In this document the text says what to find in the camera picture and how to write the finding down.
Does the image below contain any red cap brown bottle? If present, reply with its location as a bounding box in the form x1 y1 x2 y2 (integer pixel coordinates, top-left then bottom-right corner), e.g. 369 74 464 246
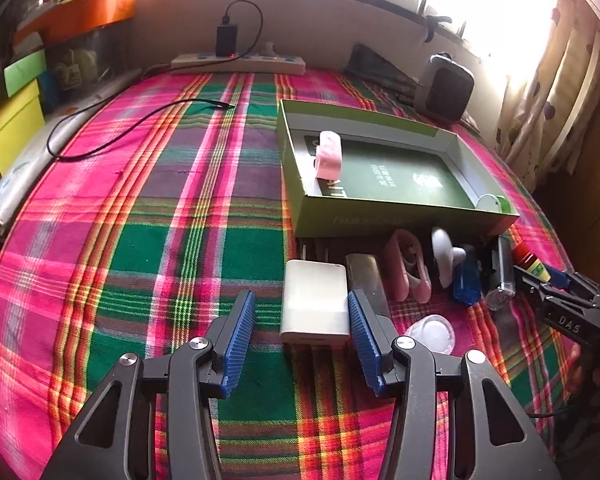
512 242 550 283

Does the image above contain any white round cap container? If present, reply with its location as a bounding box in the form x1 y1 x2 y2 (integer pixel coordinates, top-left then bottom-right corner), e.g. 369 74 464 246
404 314 455 356

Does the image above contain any black cylindrical device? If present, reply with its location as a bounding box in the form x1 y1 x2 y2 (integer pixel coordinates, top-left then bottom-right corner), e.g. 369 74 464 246
480 235 516 311

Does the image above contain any white power adapter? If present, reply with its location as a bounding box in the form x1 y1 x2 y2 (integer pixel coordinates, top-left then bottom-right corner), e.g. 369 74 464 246
279 259 350 347

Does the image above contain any silver metal rectangular case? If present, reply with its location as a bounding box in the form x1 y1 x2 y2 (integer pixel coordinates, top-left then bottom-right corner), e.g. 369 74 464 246
346 254 390 318

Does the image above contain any blue translucent small box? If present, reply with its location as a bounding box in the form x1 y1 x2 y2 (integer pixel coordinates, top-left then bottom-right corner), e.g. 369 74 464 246
452 255 482 307

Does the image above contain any white panda toy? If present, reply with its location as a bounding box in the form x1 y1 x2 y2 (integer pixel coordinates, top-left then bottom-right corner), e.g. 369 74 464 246
431 226 467 289

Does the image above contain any green white tape dispenser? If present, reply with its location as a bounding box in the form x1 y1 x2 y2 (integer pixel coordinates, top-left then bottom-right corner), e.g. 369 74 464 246
475 193 513 214

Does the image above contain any plaid pink green cloth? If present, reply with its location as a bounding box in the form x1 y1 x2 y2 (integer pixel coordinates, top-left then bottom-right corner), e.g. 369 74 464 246
0 68 581 480

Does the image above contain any green cardboard box tray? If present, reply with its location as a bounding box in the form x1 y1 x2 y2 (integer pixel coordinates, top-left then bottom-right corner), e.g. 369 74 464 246
277 100 519 238

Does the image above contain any pink white small item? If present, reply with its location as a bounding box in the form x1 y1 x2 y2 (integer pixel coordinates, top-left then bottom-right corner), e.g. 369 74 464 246
314 130 342 181

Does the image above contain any grey portable heater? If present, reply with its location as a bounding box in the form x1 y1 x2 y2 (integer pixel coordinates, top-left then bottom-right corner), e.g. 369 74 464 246
414 52 475 124

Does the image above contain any cream patterned curtain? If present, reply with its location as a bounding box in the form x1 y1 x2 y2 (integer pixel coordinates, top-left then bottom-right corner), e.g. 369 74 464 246
495 0 600 191

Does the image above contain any white flat package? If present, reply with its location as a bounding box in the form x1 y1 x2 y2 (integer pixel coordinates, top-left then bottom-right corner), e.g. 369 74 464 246
0 112 92 237

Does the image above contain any white power strip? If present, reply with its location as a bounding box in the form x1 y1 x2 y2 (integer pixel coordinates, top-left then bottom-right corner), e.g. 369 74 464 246
170 53 306 75

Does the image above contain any black window latch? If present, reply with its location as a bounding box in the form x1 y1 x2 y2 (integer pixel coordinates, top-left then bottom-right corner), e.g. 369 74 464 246
425 15 452 44

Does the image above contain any white plug on strip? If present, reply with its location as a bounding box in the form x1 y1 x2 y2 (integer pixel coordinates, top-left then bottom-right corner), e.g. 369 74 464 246
261 41 277 58

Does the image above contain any black charger plug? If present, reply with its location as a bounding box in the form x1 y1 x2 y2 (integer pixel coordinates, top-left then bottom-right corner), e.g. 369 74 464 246
215 23 238 58

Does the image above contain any yellow green box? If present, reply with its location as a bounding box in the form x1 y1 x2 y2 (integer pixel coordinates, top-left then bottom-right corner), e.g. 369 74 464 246
0 50 46 179

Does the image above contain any orange shelf tray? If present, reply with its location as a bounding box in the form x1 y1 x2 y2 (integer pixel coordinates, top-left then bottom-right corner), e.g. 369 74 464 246
12 0 136 47

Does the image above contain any black charging cable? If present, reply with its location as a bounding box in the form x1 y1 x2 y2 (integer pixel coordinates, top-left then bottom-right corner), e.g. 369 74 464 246
45 0 266 163

